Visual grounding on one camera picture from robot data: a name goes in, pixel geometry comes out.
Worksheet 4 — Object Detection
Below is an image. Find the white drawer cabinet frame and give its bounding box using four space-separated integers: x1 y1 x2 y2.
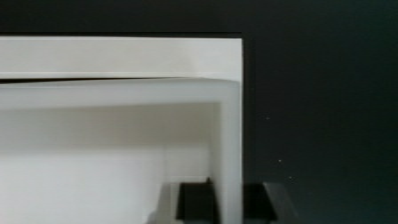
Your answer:
0 37 243 224

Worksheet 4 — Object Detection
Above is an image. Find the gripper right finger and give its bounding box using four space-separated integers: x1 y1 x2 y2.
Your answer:
243 182 302 224

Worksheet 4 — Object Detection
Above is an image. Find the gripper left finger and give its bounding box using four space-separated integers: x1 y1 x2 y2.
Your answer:
176 179 218 224

